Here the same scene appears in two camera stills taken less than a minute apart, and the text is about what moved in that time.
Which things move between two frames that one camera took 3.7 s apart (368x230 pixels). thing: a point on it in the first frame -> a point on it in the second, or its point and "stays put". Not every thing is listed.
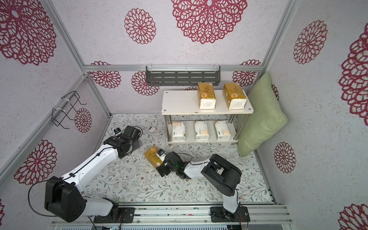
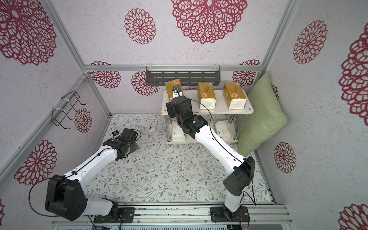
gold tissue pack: x=235 y=97 stays put
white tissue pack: x=178 y=131 stays put
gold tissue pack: x=155 y=156 -> x=168 y=86
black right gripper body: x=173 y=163 -> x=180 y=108
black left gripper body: x=134 y=146 stays put
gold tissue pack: x=207 y=97 stays put
